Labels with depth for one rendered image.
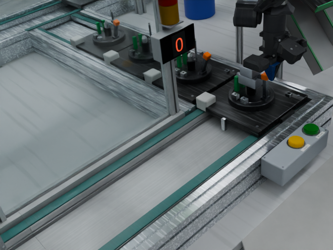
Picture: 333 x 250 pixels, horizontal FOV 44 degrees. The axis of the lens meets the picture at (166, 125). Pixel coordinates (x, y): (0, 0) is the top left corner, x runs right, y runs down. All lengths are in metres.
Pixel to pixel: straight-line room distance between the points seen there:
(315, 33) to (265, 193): 0.58
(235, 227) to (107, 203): 0.32
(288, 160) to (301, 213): 0.13
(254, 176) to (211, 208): 0.16
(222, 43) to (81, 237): 1.16
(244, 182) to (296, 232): 0.17
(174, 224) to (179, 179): 0.19
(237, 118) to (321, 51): 0.39
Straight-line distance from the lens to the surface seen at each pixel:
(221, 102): 1.29
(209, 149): 1.19
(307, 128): 1.19
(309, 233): 1.08
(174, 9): 1.08
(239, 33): 1.50
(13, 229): 1.07
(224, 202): 1.06
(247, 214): 1.10
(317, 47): 1.45
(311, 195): 1.16
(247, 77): 1.24
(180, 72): 1.39
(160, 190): 1.09
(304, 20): 1.46
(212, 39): 1.94
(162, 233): 0.94
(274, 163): 1.09
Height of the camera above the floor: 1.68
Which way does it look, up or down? 36 degrees down
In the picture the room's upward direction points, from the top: 8 degrees counter-clockwise
